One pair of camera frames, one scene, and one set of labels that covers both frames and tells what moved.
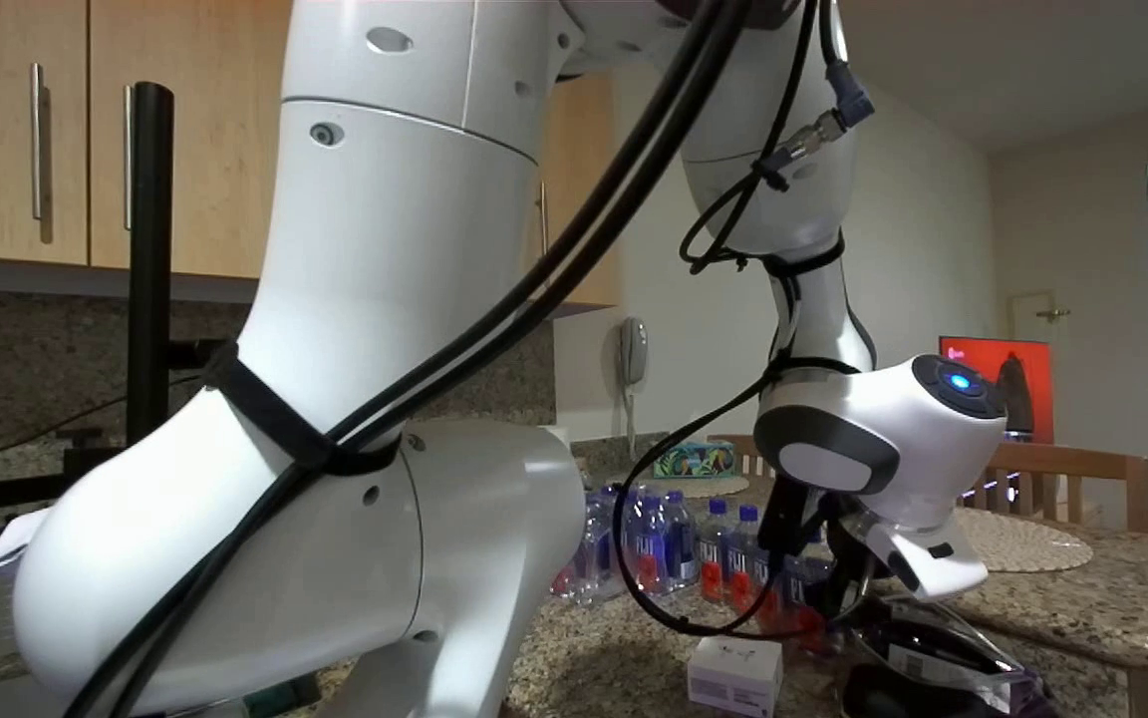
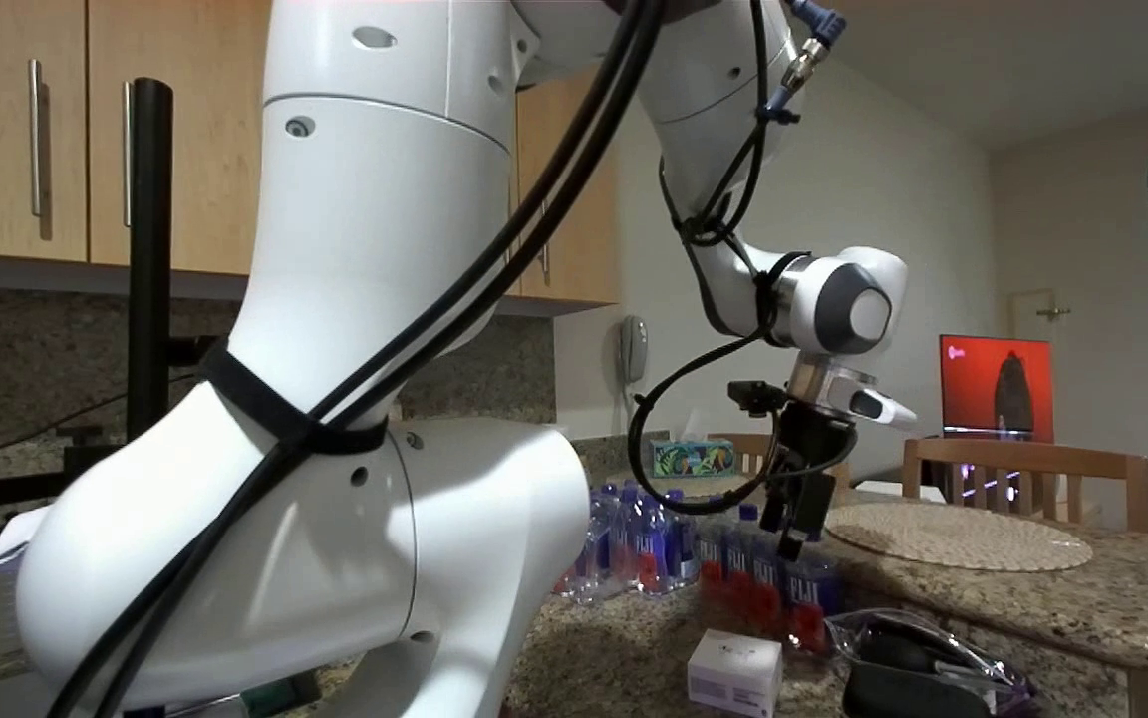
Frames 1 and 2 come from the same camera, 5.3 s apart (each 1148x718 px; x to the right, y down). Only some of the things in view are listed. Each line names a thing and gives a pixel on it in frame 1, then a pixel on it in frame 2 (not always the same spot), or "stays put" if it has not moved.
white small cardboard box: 735,677 stays put
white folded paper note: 8,544 stays put
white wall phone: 632,349 stays put
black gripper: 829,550 -> 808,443
